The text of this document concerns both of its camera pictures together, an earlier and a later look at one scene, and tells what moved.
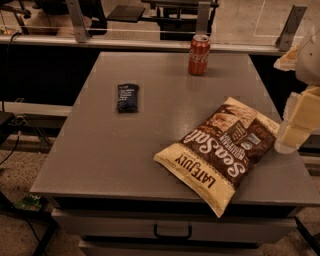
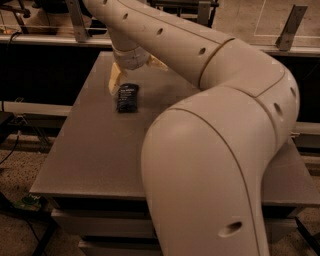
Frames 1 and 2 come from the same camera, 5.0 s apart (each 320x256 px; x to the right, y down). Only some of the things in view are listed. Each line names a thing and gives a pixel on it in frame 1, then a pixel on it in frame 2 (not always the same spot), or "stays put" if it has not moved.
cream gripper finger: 288,61 -> 158,63
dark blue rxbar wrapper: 127,101 stays put
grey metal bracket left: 80,31 stays put
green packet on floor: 30,202 stays put
